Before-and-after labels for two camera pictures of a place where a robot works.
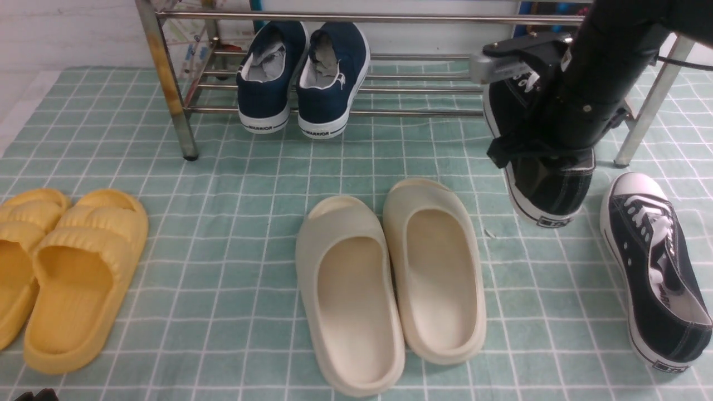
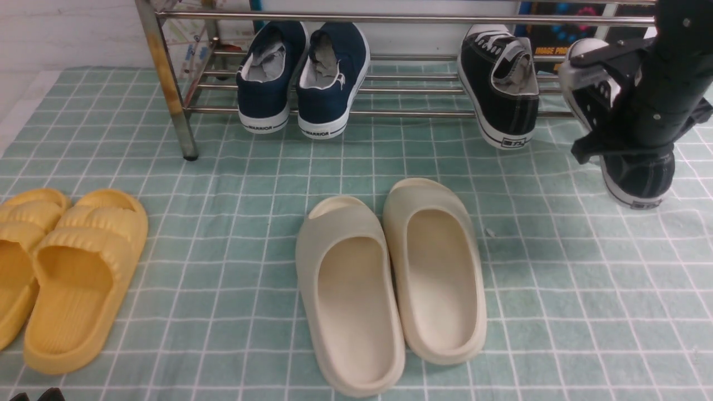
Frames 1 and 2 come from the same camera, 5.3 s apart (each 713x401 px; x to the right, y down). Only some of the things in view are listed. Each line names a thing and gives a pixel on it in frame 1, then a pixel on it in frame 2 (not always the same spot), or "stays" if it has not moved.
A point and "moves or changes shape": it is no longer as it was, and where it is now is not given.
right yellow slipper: (82, 273) stays
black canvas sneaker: (669, 321) moves or changes shape
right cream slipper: (436, 260) stays
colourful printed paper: (190, 41) stays
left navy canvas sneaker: (265, 74) stays
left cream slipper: (350, 299) stays
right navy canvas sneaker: (331, 74) stays
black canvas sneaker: (547, 187) -> (498, 76)
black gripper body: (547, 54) -> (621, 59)
